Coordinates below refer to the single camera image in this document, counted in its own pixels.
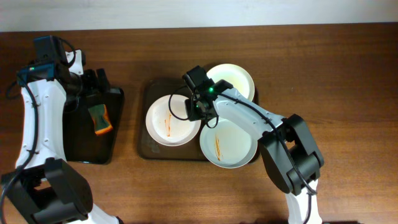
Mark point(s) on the white plate with stain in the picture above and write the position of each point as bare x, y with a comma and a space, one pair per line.
165, 128

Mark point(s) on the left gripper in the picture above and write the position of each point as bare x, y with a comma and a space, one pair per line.
94, 79

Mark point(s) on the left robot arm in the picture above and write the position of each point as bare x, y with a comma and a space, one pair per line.
44, 188

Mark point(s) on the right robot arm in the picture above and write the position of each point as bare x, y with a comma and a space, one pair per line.
291, 156

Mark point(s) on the black tray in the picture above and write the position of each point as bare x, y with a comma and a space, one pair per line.
80, 142

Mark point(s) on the cream plate at back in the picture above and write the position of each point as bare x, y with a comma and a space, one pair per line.
235, 75

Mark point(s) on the orange green sponge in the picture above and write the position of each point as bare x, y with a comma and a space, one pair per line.
100, 118

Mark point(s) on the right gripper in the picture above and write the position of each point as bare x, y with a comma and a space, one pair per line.
195, 109

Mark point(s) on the light green plate with stain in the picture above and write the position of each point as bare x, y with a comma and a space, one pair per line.
226, 145

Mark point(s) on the brown tray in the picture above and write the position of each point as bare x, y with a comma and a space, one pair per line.
147, 147

